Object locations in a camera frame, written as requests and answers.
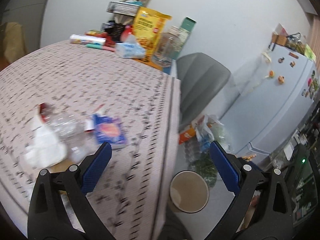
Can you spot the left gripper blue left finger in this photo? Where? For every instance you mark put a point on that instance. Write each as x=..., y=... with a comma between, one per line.
x=93, y=166

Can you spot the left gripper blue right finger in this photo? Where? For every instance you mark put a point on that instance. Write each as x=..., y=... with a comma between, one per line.
x=226, y=167

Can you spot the white tissue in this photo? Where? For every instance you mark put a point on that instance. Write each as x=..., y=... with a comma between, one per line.
x=46, y=148

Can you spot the round trash bin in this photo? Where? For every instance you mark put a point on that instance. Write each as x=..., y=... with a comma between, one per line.
x=189, y=192

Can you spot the green vegetables bag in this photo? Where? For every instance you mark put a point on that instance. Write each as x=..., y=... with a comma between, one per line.
x=204, y=166

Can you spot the blue water bottle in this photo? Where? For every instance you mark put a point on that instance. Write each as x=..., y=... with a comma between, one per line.
x=204, y=143

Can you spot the clear crumpled plastic bottle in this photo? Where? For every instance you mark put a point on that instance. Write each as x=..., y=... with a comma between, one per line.
x=71, y=132

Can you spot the white plastic bag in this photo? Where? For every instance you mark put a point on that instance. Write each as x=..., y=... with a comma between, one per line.
x=210, y=124

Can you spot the blue tissue pack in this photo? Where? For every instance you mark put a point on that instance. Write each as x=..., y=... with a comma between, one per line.
x=109, y=129

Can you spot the orange carton box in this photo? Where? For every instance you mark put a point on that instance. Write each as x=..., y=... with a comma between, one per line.
x=186, y=134

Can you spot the grey upholstered chair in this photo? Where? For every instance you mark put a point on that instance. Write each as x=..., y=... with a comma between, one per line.
x=202, y=78

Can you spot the light blue refrigerator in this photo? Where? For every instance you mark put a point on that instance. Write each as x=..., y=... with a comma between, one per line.
x=258, y=122

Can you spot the blue white tissue package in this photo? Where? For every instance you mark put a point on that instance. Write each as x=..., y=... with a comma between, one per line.
x=130, y=49

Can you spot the white roll package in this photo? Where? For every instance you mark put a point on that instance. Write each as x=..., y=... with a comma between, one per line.
x=85, y=39

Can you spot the clear glass jar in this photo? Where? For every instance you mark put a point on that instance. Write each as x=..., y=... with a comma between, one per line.
x=166, y=47

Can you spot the green tall box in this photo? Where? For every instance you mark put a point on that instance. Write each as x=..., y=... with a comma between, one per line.
x=185, y=30

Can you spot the brown paper bag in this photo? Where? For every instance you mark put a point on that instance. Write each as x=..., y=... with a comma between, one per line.
x=13, y=45

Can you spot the yellow snack bag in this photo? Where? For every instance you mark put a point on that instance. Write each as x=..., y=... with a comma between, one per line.
x=147, y=28

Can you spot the grey keyboard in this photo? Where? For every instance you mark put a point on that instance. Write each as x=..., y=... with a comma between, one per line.
x=123, y=8

